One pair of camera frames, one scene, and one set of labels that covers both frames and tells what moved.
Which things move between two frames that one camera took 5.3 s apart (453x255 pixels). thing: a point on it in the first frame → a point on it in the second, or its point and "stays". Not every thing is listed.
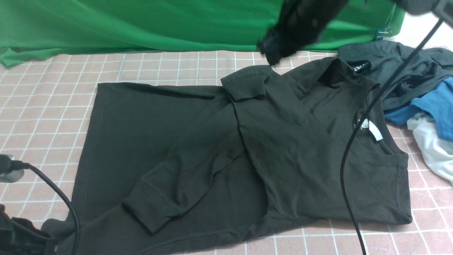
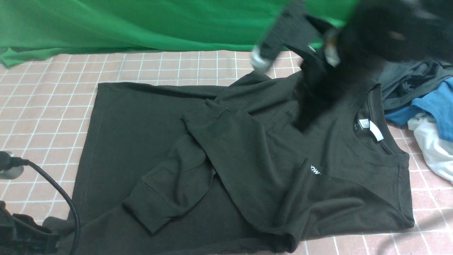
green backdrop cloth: (38, 25) stays
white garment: (437, 152) stays
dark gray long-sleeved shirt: (186, 170) stays
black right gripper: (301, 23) → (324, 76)
